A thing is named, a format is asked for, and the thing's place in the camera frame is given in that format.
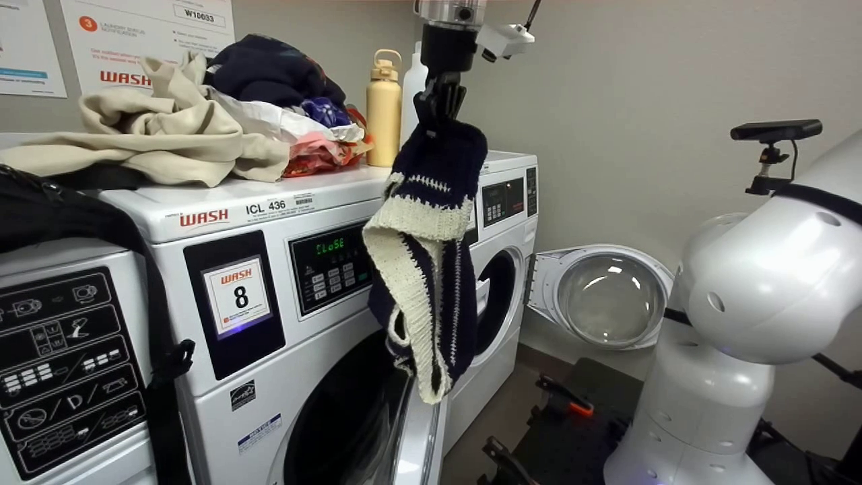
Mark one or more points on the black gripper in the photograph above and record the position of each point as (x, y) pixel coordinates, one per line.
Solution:
(445, 55)

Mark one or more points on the navy and cream knit cloth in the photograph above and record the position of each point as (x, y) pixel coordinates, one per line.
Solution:
(426, 261)

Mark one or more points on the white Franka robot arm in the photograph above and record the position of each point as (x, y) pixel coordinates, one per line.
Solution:
(764, 286)

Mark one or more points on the blue patterned cloth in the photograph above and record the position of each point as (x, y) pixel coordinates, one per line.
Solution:
(325, 111)

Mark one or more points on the red orange cloth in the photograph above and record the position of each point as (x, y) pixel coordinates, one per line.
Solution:
(313, 157)

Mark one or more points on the white cloth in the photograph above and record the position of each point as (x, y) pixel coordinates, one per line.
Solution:
(293, 121)

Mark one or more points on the white washing machine small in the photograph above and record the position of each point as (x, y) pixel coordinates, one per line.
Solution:
(502, 261)

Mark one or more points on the beige cloth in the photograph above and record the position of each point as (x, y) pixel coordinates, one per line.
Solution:
(170, 137)

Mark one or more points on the white washing machine number 8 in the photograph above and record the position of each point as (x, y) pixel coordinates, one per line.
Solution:
(286, 360)

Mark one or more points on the white plastic bottle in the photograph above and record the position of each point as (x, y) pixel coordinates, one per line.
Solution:
(410, 84)

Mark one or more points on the yellow metal bottle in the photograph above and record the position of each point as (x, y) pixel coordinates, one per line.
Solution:
(384, 111)

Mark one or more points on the dark navy garment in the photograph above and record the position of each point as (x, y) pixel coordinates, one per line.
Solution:
(274, 72)

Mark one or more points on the white washer door glass bowl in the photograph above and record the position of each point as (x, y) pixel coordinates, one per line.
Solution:
(609, 298)

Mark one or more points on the white washer door narrow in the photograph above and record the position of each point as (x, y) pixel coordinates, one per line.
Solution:
(422, 445)

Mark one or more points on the black cart with orange clamp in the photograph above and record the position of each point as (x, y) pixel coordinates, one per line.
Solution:
(561, 433)

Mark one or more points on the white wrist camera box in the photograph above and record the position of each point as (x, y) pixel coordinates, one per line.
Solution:
(506, 43)

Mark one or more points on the white wall poster red print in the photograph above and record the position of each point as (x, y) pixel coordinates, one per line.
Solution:
(135, 37)

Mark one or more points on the black camera on stand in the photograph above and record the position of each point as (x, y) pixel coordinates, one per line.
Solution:
(774, 145)

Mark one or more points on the white wall poster blue stripe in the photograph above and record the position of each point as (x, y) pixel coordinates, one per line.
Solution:
(29, 44)

